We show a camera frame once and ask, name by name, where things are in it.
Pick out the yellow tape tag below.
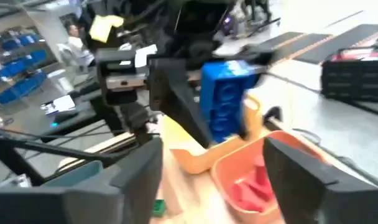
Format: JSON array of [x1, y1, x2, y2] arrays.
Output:
[[88, 14, 125, 44]]

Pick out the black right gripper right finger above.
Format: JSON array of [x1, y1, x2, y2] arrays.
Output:
[[262, 136, 378, 224]]

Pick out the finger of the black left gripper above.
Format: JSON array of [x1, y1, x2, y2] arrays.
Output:
[[148, 57, 215, 149], [237, 52, 274, 141]]

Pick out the black striped floor mat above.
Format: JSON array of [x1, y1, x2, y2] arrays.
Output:
[[254, 23, 378, 65]]

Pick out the long green toy brick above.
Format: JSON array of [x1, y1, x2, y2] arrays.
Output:
[[151, 198, 167, 218]]

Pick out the blue toy brick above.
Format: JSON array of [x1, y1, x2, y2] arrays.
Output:
[[200, 59, 260, 144]]

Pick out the blue plastic bin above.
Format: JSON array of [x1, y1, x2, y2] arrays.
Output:
[[41, 160, 104, 187]]

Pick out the black crate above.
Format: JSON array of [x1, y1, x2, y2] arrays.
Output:
[[320, 57, 378, 103]]

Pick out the computer tower blue lights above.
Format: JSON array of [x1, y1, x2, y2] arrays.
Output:
[[219, 9, 249, 37]]

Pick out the yellow plastic bin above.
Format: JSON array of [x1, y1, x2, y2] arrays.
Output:
[[162, 93, 265, 175]]

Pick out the person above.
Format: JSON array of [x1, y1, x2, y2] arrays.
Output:
[[57, 23, 96, 68]]

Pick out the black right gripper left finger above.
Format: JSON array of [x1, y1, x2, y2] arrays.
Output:
[[0, 136, 164, 224]]

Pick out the shelf with blue bins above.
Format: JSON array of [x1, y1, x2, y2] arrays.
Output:
[[0, 32, 50, 105]]

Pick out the orange plastic bin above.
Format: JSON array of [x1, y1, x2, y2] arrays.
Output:
[[210, 129, 330, 224]]

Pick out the red arch block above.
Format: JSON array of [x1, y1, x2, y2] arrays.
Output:
[[228, 177, 279, 214]]

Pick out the red flat case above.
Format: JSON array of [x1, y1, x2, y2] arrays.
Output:
[[330, 46, 378, 62]]

